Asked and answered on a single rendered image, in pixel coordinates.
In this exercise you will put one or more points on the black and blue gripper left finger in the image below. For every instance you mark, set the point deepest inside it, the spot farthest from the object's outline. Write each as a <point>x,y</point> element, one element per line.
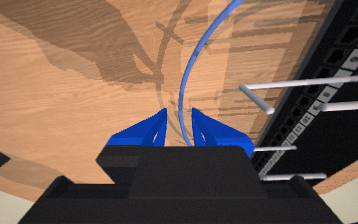
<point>143,133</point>

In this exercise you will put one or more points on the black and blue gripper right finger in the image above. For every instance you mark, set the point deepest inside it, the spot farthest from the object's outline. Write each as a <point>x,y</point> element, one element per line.
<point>217,133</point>

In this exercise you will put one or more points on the blue cable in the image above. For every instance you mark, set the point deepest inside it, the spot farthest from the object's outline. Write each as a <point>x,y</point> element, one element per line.
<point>230,7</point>

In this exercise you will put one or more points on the grey metal rack with black patch panel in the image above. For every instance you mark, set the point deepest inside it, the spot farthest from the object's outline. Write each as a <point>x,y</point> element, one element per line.
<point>322,135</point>

